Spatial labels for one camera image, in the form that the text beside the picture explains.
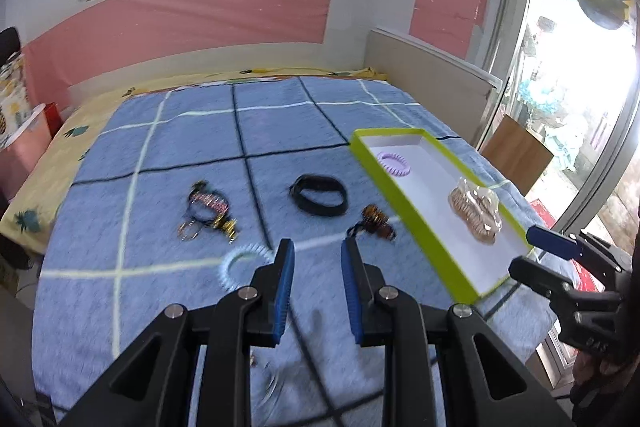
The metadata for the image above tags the clear pink hair claw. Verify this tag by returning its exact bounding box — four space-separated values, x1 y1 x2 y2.
448 178 502 244

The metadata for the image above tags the gold ring hair tie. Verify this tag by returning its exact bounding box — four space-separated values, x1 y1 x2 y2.
177 220 202 242

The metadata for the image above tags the amber bead hair tie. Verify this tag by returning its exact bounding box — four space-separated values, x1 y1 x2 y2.
346 204 398 242

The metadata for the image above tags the light blue spiral hair tie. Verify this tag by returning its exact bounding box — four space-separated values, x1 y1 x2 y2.
217 243 274 293

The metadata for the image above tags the gold leaf hair tie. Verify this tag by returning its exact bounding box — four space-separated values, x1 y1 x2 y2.
214 217 241 242

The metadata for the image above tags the purple spiral hair tie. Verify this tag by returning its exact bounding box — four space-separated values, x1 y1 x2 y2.
375 148 412 178

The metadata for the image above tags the black hair tie colourful charm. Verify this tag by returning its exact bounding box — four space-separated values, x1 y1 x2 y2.
186 180 230 225

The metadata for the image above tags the black wristband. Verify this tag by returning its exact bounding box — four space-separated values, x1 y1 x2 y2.
288 173 348 218

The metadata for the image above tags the person's right hand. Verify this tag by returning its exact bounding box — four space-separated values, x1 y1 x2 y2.
570 351 620 407

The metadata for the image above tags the lime green cardboard box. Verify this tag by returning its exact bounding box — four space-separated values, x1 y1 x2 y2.
350 128 532 305

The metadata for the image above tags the wooden board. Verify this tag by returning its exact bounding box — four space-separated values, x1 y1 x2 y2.
480 116 553 195

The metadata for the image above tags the beige headboard panel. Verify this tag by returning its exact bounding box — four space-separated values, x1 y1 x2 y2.
364 28 502 146

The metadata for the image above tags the blue checked bed sheet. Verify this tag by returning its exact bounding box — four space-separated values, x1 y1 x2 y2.
32 77 539 426

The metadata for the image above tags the pink plastic storage bin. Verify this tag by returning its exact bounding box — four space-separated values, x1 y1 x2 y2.
0 104 51 199

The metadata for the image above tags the red box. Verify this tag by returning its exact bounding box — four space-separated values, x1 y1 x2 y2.
44 103 63 138

